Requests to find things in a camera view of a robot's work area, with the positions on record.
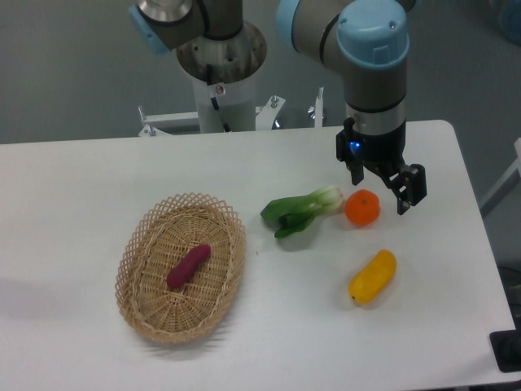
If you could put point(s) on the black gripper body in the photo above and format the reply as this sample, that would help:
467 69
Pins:
381 153

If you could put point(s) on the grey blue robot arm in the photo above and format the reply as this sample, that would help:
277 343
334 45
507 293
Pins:
365 42

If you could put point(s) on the purple sweet potato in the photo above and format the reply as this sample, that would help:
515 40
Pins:
186 268

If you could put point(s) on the oval woven wicker basket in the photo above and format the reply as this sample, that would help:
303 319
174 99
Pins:
162 238

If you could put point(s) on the orange tangerine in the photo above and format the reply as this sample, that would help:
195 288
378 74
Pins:
362 208

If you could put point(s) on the green bok choy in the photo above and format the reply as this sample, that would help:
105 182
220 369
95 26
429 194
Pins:
294 214

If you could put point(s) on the yellow mango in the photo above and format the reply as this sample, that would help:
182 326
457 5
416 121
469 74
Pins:
373 278

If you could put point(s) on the black box at table edge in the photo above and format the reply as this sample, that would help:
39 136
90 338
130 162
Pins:
506 350

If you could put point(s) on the white frame at right edge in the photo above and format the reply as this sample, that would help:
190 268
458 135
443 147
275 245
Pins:
503 186

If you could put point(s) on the white metal base frame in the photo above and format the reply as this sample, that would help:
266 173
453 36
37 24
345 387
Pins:
266 117

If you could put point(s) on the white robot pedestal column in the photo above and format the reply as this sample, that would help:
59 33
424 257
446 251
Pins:
223 76

